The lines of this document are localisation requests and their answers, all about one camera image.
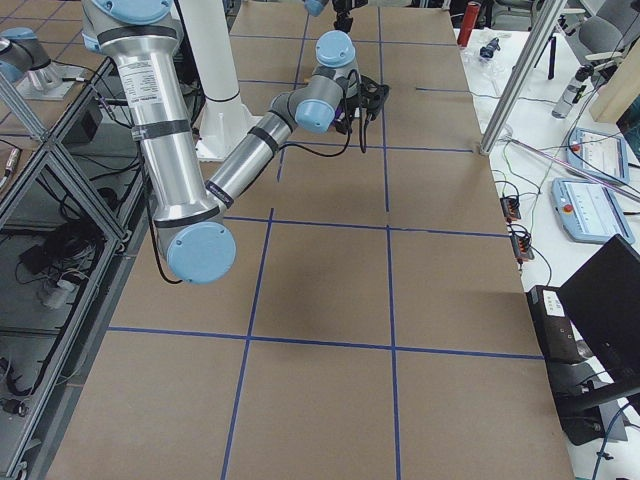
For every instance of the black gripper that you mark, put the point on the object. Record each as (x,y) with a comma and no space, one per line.
(344,124)
(343,13)

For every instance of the purple microfibre towel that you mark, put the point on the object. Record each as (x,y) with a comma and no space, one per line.
(339,116)

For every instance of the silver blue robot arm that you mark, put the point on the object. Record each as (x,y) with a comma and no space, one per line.
(141,37)
(316,7)

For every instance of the red cylinder tube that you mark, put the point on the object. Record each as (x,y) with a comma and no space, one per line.
(468,22)

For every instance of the near blue teach pendant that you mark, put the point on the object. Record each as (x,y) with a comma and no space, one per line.
(589,212)

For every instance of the blue teach pendant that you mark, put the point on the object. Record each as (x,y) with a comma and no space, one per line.
(589,212)
(599,154)

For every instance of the far blue teach pendant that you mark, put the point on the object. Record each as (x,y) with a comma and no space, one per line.
(599,154)

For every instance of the black box device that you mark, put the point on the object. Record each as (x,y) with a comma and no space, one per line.
(554,330)

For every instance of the black monitor on stand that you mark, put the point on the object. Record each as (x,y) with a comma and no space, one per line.
(601,299)

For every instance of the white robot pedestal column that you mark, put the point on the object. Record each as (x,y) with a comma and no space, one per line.
(225,119)

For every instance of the aluminium frame post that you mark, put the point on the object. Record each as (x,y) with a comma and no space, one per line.
(533,47)

